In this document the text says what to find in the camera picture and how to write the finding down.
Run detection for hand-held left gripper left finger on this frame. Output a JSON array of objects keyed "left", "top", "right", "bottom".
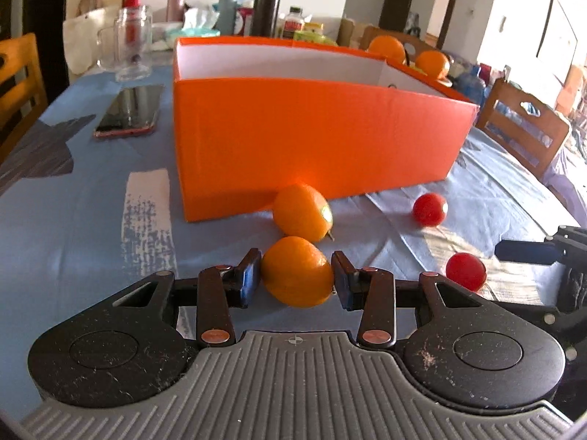
[{"left": 112, "top": 247, "right": 264, "bottom": 348}]

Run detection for black cap supplement bottle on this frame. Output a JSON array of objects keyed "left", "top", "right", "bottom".
[{"left": 282, "top": 6, "right": 306, "bottom": 40}]

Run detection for large orange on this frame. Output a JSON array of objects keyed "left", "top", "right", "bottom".
[
  {"left": 415, "top": 50, "right": 450, "bottom": 78},
  {"left": 368, "top": 35, "right": 406, "bottom": 62}
]

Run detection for whitish paper bag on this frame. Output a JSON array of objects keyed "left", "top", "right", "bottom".
[{"left": 62, "top": 8, "right": 122, "bottom": 75}]

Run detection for black framed wall picture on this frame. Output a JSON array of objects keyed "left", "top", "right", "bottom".
[{"left": 548, "top": 0, "right": 579, "bottom": 85}]

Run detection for blue water jug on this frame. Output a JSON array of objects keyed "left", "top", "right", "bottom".
[{"left": 456, "top": 66, "right": 485, "bottom": 106}]

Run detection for red cherry tomato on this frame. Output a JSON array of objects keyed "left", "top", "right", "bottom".
[
  {"left": 413, "top": 192, "right": 449, "bottom": 227},
  {"left": 446, "top": 252, "right": 488, "bottom": 292}
]

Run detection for green tissue box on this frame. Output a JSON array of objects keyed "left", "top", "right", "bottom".
[{"left": 163, "top": 7, "right": 222, "bottom": 40}]

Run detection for small mandarin orange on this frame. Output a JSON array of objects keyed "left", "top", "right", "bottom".
[
  {"left": 273, "top": 183, "right": 335, "bottom": 243},
  {"left": 261, "top": 236, "right": 335, "bottom": 309}
]

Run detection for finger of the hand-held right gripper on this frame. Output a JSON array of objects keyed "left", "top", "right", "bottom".
[
  {"left": 495, "top": 227, "right": 587, "bottom": 265},
  {"left": 488, "top": 300, "right": 587, "bottom": 377}
]

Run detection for orange cardboard box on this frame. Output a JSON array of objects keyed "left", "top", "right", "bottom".
[{"left": 172, "top": 36, "right": 480, "bottom": 224}]

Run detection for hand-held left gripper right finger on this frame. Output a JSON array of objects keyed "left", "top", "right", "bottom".
[{"left": 331, "top": 251, "right": 487, "bottom": 349}]

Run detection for clear glass mug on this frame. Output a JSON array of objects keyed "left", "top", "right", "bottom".
[{"left": 96, "top": 5, "right": 153, "bottom": 83}]

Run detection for black thermos flask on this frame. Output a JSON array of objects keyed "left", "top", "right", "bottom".
[{"left": 250, "top": 0, "right": 287, "bottom": 38}]

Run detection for wooden chair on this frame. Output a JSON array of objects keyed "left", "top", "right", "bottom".
[
  {"left": 474, "top": 78, "right": 572, "bottom": 179},
  {"left": 360, "top": 25, "right": 441, "bottom": 56},
  {"left": 0, "top": 33, "right": 49, "bottom": 157}
]

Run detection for grey-blue bottle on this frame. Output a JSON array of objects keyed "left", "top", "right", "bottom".
[{"left": 215, "top": 0, "right": 239, "bottom": 36}]

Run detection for black smartphone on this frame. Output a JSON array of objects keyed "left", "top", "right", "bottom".
[{"left": 93, "top": 84, "right": 165, "bottom": 140}]

